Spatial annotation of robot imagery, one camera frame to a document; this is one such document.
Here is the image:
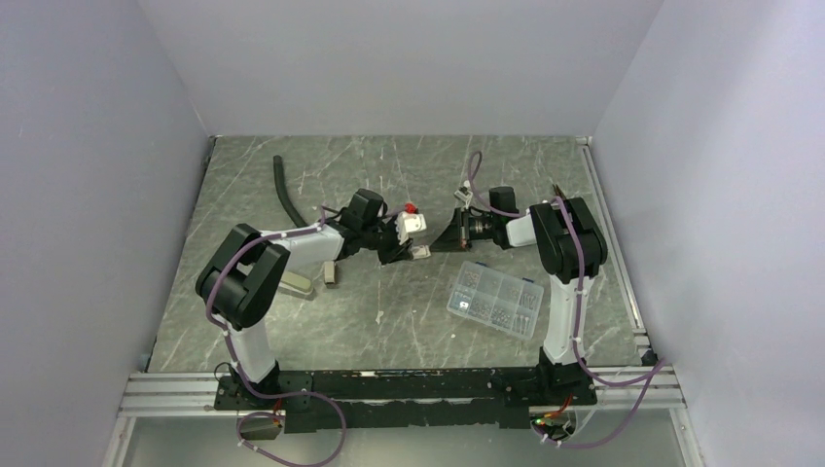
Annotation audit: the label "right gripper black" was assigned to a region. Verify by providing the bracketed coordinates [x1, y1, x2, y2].
[429, 208, 497, 252]

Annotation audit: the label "white staple box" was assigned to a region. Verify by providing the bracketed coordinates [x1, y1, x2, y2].
[411, 245, 431, 261]

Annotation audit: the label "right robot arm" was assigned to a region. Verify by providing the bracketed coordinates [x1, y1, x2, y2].
[430, 186, 608, 374]

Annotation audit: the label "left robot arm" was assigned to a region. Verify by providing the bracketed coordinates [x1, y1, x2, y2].
[195, 189, 427, 409]

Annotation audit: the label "pale green white stapler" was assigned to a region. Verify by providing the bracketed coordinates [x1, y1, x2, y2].
[278, 271, 315, 300]

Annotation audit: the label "clear plastic screw organizer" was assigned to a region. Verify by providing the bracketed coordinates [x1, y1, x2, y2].
[447, 262, 545, 340]

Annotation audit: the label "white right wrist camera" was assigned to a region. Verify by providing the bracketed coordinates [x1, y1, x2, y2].
[454, 187, 472, 202]

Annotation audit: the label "orange handled pliers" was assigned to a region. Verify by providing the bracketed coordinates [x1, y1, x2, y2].
[551, 184, 568, 205]

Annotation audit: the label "black rubber hose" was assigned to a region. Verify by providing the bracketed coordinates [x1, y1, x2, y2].
[272, 154, 309, 229]

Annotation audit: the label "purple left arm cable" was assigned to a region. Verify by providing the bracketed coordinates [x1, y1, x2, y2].
[204, 204, 347, 467]

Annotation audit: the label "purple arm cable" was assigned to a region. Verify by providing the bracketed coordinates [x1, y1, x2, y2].
[466, 151, 669, 450]
[204, 204, 347, 467]

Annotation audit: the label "aluminium frame rail right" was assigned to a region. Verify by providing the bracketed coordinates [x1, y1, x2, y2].
[576, 136, 655, 365]

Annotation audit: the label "aluminium frame rail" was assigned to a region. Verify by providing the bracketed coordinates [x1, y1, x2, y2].
[576, 136, 655, 365]
[119, 367, 687, 417]

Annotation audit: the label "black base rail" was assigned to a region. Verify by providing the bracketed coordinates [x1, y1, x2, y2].
[214, 363, 597, 434]

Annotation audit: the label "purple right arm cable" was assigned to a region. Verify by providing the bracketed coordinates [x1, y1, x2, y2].
[466, 151, 669, 450]

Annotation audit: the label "aluminium frame rail front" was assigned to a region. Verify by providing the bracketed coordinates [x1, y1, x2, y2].
[119, 367, 687, 417]

